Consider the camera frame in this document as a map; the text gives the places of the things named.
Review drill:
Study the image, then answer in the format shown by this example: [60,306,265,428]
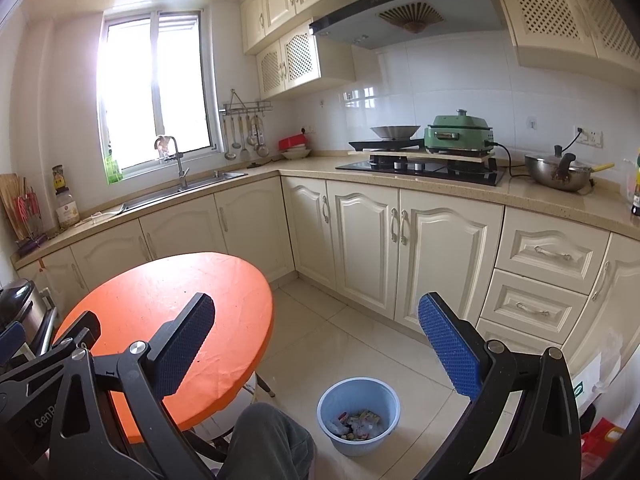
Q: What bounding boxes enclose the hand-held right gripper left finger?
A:
[47,292,216,480]

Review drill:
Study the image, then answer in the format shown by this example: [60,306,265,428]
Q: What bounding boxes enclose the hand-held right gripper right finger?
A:
[414,292,583,480]

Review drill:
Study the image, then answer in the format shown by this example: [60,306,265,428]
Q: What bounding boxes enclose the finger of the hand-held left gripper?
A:
[51,310,102,359]
[0,322,27,361]

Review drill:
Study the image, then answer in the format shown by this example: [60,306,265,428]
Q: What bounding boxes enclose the light blue plastic bin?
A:
[316,377,402,457]

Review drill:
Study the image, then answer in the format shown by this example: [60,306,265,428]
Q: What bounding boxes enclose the heap of mixed wrappers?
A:
[327,409,393,443]

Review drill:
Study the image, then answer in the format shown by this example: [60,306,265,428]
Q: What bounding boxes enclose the black silver rice cooker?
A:
[0,280,48,346]

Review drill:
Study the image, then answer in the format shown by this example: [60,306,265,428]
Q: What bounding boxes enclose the orange round table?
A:
[52,252,276,461]

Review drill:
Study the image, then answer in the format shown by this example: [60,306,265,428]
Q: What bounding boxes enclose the cream base cabinets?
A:
[10,157,640,391]

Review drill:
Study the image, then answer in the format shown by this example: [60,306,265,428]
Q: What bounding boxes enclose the glass jar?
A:
[55,190,81,231]

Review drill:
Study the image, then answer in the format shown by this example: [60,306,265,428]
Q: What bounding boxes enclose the grey trouser knee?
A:
[220,402,317,480]

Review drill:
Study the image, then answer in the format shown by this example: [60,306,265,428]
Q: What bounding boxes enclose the wooden cutting board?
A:
[0,172,31,241]

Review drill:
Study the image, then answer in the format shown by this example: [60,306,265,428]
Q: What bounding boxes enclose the white cardboard box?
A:
[570,350,616,413]

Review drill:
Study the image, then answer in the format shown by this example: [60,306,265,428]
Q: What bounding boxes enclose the stainless steel sink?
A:
[120,171,249,213]

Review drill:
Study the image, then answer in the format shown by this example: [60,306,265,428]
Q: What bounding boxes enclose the black gas cooktop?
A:
[335,157,507,187]

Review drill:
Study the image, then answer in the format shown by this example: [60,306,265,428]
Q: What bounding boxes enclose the red bag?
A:
[580,417,628,480]

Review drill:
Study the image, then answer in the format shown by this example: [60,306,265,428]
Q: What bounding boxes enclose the metal sink faucet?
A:
[155,135,191,192]

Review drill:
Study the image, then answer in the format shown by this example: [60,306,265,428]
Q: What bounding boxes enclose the steel pot with lid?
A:
[524,145,596,193]

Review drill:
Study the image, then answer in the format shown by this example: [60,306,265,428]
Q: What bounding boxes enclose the green electric cooker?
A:
[424,108,496,155]

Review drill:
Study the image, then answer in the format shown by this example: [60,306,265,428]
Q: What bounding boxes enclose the row of hanging metal utensils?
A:
[222,112,271,162]

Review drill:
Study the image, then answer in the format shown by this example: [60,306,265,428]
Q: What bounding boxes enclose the steel wok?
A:
[369,124,422,141]

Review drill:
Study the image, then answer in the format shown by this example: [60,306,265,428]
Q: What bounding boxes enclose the clear plastic container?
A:
[619,157,635,206]

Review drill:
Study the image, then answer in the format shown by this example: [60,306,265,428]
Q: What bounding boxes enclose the dark sauce bottle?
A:
[630,149,640,218]

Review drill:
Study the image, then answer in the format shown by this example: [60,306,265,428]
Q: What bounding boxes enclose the kitchen window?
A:
[95,7,218,183]

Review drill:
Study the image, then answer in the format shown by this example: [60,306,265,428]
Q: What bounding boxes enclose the metal utensil rack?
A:
[220,89,274,116]

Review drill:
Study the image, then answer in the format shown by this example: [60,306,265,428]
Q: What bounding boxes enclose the cream lattice door cabinet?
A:
[255,19,357,101]
[482,0,640,93]

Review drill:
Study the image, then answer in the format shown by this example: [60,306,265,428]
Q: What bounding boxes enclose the folding bamboo fan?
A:
[378,2,445,35]

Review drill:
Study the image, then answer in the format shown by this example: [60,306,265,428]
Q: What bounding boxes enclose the grey range hood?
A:
[308,0,506,51]

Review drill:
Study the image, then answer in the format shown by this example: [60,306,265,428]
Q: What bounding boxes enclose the red wire rack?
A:
[15,185,51,256]

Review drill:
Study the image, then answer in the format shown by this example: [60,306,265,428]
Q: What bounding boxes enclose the black power cord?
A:
[487,127,586,178]

